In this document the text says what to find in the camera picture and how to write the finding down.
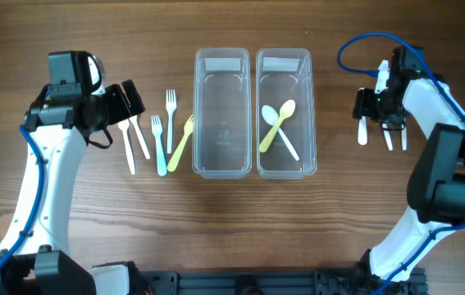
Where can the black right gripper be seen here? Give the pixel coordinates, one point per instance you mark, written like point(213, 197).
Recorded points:
point(382, 116)

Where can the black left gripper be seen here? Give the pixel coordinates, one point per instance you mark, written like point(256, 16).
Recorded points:
point(118, 102)

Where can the white plastic spoon slanted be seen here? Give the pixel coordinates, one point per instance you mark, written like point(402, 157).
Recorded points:
point(388, 140)

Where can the white plastic spoon wide handle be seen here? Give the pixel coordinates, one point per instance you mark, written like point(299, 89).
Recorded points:
point(362, 131)

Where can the yellow plastic spoon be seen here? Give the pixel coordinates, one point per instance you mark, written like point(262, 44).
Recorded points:
point(286, 111)

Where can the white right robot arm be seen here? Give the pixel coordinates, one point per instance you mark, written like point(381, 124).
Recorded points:
point(436, 187)

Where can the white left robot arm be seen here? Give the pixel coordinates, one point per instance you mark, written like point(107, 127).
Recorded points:
point(34, 255)

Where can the left clear plastic container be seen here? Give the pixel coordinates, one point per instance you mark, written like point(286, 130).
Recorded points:
point(222, 137)

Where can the clear plastic container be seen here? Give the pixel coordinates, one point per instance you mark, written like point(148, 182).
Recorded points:
point(222, 137)
point(284, 74)

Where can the right clear plastic container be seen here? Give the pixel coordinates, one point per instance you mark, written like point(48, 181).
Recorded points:
point(284, 74)

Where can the white plastic spoon in container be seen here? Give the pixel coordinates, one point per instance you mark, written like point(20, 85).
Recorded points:
point(270, 115)

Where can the white plastic fork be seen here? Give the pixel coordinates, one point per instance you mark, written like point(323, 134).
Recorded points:
point(171, 105)
point(124, 126)
point(134, 120)

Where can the white plastic fork leftmost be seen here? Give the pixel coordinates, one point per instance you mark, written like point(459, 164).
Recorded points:
point(124, 126)

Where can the light blue plastic fork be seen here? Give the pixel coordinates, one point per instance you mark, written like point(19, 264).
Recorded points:
point(160, 156)

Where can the white plastic fork upper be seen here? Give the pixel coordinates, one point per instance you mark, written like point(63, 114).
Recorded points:
point(171, 105)

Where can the yellow plastic fork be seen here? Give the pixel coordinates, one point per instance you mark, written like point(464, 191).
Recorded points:
point(176, 156)

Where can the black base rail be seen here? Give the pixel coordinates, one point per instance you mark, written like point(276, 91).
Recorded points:
point(313, 282)

